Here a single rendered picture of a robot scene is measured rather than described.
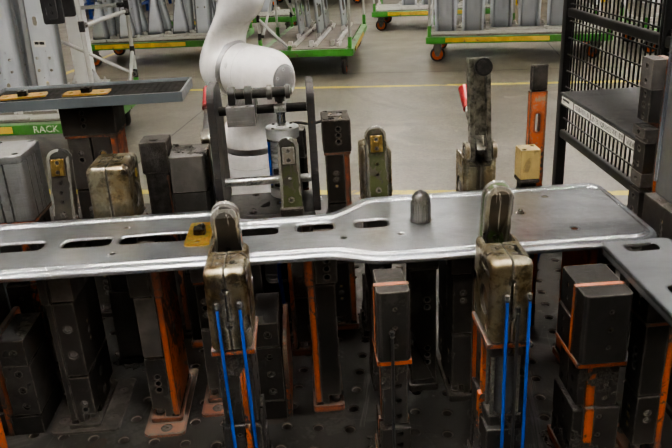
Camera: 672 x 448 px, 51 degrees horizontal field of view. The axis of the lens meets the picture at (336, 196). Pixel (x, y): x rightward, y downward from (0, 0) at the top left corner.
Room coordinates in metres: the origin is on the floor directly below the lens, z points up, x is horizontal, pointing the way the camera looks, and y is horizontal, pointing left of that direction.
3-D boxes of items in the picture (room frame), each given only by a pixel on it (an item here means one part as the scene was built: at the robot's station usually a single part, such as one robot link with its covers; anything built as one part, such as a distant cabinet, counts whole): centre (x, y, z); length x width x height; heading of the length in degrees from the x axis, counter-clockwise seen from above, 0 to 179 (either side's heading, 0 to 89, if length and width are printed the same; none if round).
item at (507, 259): (0.79, -0.20, 0.87); 0.12 x 0.09 x 0.35; 2
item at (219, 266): (0.81, 0.14, 0.87); 0.12 x 0.09 x 0.35; 2
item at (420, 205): (0.99, -0.13, 1.02); 0.03 x 0.03 x 0.07
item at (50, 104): (1.31, 0.45, 1.16); 0.37 x 0.14 x 0.02; 92
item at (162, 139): (1.19, 0.31, 0.90); 0.05 x 0.05 x 0.40; 2
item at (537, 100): (1.16, -0.35, 0.95); 0.03 x 0.01 x 0.50; 92
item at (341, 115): (1.20, -0.01, 0.91); 0.07 x 0.05 x 0.42; 2
